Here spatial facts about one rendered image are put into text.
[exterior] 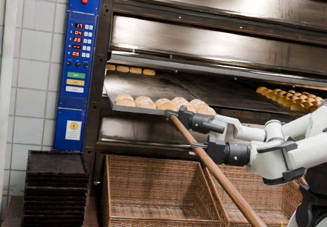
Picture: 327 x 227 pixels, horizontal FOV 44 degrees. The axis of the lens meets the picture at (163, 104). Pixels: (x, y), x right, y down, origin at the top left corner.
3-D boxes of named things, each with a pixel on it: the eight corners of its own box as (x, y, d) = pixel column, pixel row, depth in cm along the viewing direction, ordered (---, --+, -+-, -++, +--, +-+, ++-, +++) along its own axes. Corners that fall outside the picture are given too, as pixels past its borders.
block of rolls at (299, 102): (254, 91, 321) (255, 84, 320) (307, 98, 332) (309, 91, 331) (293, 111, 263) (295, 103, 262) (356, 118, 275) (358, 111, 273)
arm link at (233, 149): (211, 139, 145) (244, 143, 147) (206, 130, 155) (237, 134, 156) (205, 171, 148) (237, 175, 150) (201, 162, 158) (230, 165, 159)
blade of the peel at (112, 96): (220, 121, 207) (221, 115, 206) (112, 110, 194) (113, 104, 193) (199, 103, 241) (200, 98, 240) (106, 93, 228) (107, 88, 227)
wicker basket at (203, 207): (98, 198, 233) (104, 153, 227) (191, 203, 246) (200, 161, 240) (103, 247, 187) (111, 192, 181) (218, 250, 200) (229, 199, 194)
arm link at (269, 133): (237, 129, 193) (275, 137, 195) (238, 147, 185) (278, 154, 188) (245, 115, 185) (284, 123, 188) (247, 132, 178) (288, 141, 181)
